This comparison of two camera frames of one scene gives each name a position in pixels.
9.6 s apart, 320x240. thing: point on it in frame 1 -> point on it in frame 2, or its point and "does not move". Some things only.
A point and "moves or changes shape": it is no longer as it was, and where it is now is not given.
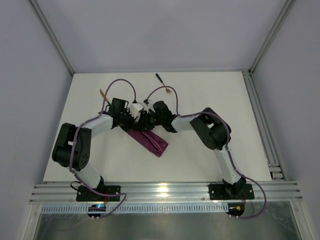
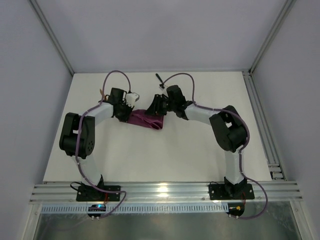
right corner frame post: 288,5 does not move
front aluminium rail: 163,193 does not move
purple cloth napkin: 150,141 moves or changes shape
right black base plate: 217,192 does not move
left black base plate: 83,194 does not move
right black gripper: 144,121 -> 157,105
